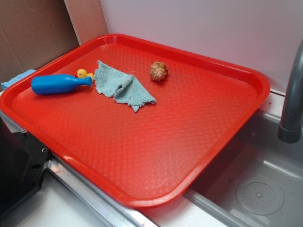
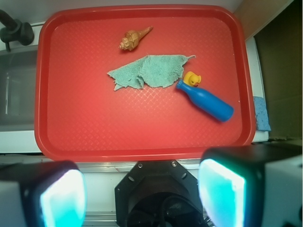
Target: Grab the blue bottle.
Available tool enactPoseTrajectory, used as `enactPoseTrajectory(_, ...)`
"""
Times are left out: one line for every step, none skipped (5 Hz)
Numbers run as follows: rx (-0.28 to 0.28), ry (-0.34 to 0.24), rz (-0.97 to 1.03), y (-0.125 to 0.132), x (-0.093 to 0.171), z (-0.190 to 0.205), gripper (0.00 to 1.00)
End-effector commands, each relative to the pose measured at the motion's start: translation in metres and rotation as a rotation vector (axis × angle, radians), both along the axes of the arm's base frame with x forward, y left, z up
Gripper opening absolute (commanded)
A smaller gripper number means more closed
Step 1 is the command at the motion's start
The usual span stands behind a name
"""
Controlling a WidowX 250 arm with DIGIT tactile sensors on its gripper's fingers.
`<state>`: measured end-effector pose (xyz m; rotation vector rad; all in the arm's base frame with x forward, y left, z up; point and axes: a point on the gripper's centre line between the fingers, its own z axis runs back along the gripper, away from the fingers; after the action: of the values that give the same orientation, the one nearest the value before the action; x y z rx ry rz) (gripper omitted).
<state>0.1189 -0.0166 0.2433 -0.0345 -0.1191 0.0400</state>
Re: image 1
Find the red plastic tray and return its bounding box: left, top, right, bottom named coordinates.
left=0, top=34, right=270, bottom=208

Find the blue sponge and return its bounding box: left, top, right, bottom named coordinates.
left=1, top=69, right=36, bottom=90

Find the grey sink basin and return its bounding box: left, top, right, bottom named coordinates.
left=142, top=109, right=303, bottom=227

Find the light blue cloth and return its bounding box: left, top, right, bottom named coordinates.
left=95, top=61, right=156, bottom=112

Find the brown cardboard panel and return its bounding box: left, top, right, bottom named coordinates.
left=0, top=0, right=79, bottom=82

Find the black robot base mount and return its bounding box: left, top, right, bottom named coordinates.
left=0, top=120, right=50, bottom=218

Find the brown seashell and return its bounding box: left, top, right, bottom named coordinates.
left=150, top=61, right=169, bottom=81

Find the yellow rubber duck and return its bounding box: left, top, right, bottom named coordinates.
left=76, top=69, right=94, bottom=79

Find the blue plastic bottle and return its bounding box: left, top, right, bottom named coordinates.
left=31, top=74, right=93, bottom=95

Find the grey sink faucet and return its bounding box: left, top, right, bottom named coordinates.
left=278, top=43, right=303, bottom=143

